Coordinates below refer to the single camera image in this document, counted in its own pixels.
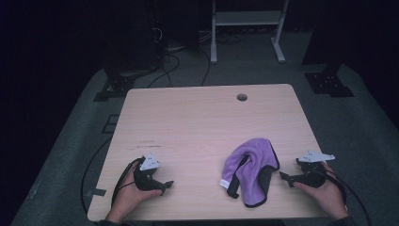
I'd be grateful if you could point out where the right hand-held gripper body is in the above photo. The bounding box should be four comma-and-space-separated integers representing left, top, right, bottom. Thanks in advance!
294, 151, 336, 189

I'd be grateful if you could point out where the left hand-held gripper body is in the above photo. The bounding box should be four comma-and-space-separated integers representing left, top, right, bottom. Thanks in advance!
133, 153, 165, 192

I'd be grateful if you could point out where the purple cloth with black trim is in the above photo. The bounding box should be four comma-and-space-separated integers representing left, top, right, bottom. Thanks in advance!
218, 137, 280, 209

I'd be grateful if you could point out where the person's left hand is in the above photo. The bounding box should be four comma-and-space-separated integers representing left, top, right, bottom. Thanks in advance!
105, 169, 164, 224

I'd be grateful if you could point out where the person's right hand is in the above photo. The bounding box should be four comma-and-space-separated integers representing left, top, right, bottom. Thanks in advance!
293, 162, 349, 221

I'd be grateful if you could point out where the grey tape strip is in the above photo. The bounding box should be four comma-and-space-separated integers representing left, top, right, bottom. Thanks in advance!
86, 187, 107, 198

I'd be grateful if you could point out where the black stand base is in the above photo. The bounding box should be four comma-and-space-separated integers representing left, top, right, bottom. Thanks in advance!
303, 60, 356, 99
92, 60, 159, 103

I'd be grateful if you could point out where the dark equipment cabinet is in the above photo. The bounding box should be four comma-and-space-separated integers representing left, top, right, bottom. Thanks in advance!
102, 0, 168, 74

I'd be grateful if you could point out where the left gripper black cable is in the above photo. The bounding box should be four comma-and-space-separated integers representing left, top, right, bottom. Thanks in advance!
110, 157, 143, 209

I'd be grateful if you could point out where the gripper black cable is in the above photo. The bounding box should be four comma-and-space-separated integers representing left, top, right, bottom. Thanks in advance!
324, 168, 373, 226
110, 157, 143, 209

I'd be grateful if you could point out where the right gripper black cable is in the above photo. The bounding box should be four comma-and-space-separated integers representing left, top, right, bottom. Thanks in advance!
324, 168, 373, 226

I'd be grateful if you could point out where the long black floor cable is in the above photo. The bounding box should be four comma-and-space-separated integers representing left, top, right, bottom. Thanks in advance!
80, 137, 113, 216

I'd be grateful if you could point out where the black cable tangle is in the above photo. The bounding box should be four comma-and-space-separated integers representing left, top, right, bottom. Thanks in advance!
215, 30, 248, 45

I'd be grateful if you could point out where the white metal stand frame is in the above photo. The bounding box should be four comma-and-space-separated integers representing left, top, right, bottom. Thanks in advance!
210, 0, 290, 65

